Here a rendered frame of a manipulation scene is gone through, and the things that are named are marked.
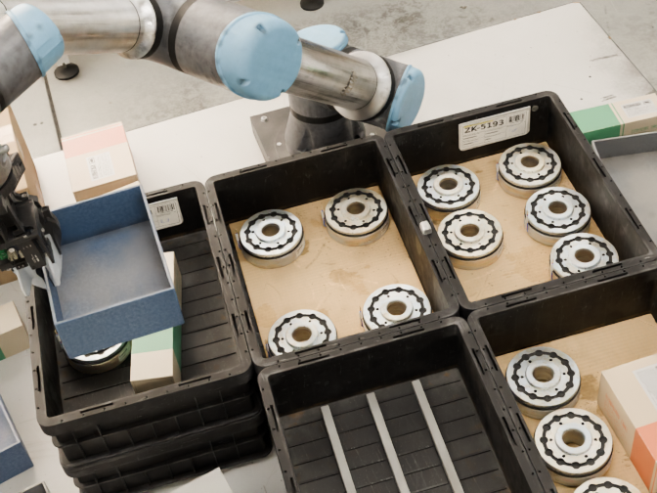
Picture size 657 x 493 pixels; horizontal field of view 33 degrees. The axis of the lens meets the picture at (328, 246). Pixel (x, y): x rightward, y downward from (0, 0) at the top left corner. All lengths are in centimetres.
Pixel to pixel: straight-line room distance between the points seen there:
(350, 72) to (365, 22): 189
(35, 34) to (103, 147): 90
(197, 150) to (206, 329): 57
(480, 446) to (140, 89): 222
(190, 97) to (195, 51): 191
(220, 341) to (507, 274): 45
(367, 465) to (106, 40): 67
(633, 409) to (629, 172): 68
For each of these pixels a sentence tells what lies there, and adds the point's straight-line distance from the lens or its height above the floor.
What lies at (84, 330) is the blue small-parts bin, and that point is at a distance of 138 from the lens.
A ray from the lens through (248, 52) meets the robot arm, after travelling 148.
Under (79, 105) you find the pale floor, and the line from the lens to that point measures 352.
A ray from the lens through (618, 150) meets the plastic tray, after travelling 209.
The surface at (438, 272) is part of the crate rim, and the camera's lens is 161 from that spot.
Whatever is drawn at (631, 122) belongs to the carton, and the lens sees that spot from 209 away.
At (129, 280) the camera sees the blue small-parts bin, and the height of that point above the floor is 107.
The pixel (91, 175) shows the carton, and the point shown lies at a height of 77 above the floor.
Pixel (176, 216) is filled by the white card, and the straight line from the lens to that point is 181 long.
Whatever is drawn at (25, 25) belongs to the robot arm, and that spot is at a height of 146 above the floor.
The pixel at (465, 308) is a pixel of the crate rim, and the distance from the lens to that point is 155.
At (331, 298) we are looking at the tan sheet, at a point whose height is 83.
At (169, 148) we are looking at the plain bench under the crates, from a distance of 220.
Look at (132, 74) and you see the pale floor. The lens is 358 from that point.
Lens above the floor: 214
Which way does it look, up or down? 47 degrees down
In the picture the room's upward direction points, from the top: 9 degrees counter-clockwise
